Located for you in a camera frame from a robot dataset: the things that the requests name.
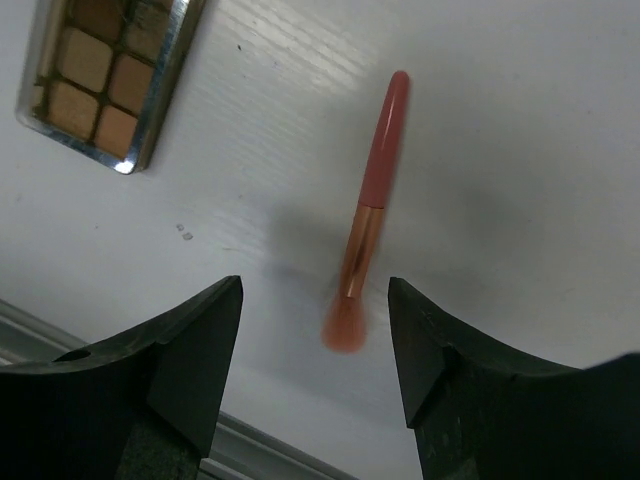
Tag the long silver eyeshadow palette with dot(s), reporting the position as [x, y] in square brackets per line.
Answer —
[99, 76]

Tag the pink makeup brush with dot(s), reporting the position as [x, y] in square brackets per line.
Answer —
[344, 330]

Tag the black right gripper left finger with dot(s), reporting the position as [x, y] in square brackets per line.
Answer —
[142, 404]

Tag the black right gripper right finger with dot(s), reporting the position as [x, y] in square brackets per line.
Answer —
[480, 409]

